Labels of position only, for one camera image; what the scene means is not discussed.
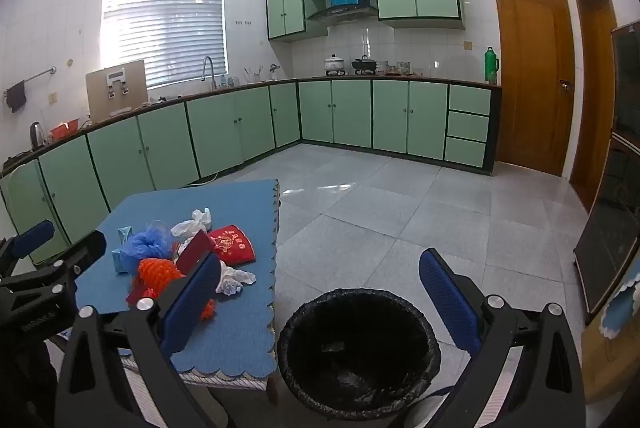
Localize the blue scalloped table mat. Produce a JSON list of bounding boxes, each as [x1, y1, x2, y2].
[[75, 179, 281, 381]]

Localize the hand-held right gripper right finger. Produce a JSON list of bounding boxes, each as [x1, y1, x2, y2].
[[410, 248, 586, 428]]

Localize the light blue scalloped cloth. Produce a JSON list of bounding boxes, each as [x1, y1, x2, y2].
[[597, 268, 640, 339]]

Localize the wooden door with handle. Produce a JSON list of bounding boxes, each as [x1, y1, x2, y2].
[[491, 0, 576, 177]]

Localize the dark red envelope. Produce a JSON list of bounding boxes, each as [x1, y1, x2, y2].
[[127, 229, 216, 306]]

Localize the dark hanging towel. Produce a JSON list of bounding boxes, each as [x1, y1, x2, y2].
[[6, 81, 27, 113]]

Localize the red pouch with gold print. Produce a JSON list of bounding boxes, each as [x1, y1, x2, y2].
[[206, 224, 256, 264]]

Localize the green base cabinets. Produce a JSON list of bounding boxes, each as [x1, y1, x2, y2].
[[0, 77, 502, 266]]

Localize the green cabinet drawer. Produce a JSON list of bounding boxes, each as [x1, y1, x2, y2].
[[446, 112, 490, 143], [444, 137, 487, 168], [448, 84, 492, 115]]

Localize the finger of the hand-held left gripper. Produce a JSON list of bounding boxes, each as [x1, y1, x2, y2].
[[0, 221, 56, 279], [10, 231, 107, 291]]

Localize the light grey cloth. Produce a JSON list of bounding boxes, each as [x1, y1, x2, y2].
[[400, 385, 453, 428]]

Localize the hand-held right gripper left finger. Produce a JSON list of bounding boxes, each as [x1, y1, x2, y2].
[[55, 251, 231, 428]]

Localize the teal snack packet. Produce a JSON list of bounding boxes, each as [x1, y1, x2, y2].
[[111, 227, 133, 275]]

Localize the white window blind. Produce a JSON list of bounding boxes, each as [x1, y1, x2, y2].
[[100, 0, 227, 90]]

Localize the black trash bin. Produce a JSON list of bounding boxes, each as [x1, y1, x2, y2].
[[276, 288, 442, 421]]

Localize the white tissue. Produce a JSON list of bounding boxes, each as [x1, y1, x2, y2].
[[171, 208, 213, 239], [215, 261, 257, 296]]

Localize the black range hood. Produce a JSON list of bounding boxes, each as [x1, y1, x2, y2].
[[306, 6, 380, 25]]

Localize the black framed glass cabinet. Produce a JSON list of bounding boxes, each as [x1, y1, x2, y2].
[[572, 22, 640, 314]]

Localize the wall towel rail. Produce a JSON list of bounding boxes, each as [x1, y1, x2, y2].
[[4, 66, 57, 94]]

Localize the brown cardboard board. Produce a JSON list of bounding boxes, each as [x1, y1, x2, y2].
[[85, 59, 150, 121]]

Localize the green thermos bottle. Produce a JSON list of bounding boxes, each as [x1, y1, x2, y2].
[[483, 47, 500, 84]]

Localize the orange mesh bath sponge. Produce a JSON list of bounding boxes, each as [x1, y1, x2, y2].
[[131, 258, 218, 321]]

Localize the red plastic basin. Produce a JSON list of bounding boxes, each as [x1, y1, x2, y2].
[[50, 119, 81, 140]]

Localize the wooden door in frame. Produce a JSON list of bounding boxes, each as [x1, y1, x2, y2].
[[569, 0, 621, 214]]

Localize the blue mesh bath sponge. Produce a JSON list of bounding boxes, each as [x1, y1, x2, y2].
[[122, 221, 176, 276]]

